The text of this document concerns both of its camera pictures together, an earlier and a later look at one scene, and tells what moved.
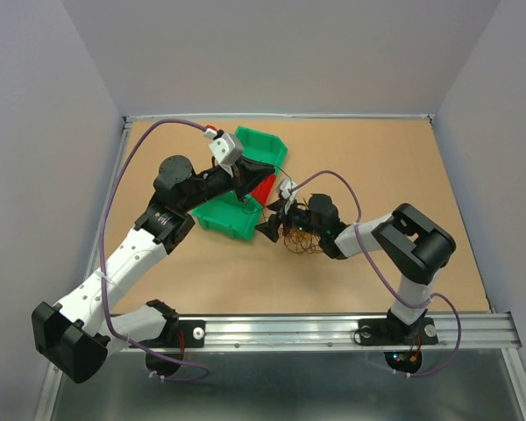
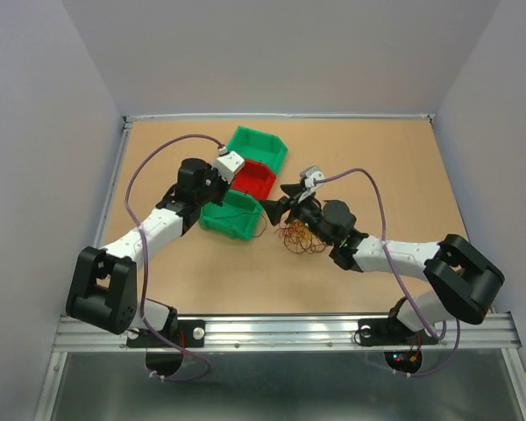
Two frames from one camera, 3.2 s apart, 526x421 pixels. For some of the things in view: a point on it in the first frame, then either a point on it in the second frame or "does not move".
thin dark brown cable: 291,191 → 265,218
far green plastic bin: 262,146 does not move
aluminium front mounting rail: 466,331 does not move
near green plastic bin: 227,215 does not move
